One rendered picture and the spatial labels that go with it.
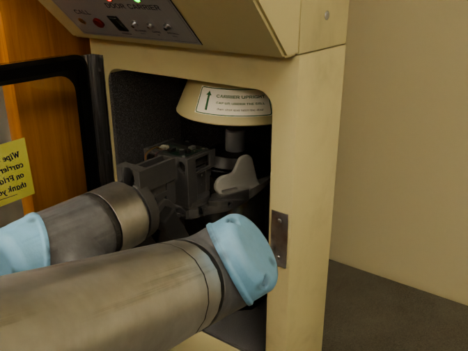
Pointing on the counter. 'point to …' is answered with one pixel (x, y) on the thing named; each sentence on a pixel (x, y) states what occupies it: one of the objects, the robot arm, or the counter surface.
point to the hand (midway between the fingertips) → (234, 175)
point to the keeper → (279, 237)
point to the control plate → (131, 14)
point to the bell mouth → (224, 104)
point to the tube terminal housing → (267, 70)
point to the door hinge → (101, 117)
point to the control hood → (225, 26)
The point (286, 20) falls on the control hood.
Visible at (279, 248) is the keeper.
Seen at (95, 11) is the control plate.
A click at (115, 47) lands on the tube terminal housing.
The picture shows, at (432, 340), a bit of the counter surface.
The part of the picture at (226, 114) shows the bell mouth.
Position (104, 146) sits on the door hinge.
